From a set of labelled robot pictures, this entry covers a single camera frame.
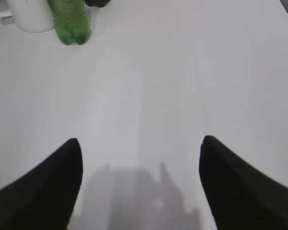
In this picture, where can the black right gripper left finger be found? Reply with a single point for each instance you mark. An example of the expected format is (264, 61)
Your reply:
(44, 198)

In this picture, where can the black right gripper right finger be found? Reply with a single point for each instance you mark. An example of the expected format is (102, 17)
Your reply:
(240, 197)

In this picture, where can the green soda bottle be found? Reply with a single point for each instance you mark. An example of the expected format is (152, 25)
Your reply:
(71, 22)

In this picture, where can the white ceramic mug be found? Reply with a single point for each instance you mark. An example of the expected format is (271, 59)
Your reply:
(33, 16)

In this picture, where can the dark cola bottle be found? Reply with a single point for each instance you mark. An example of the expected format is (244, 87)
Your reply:
(97, 3)

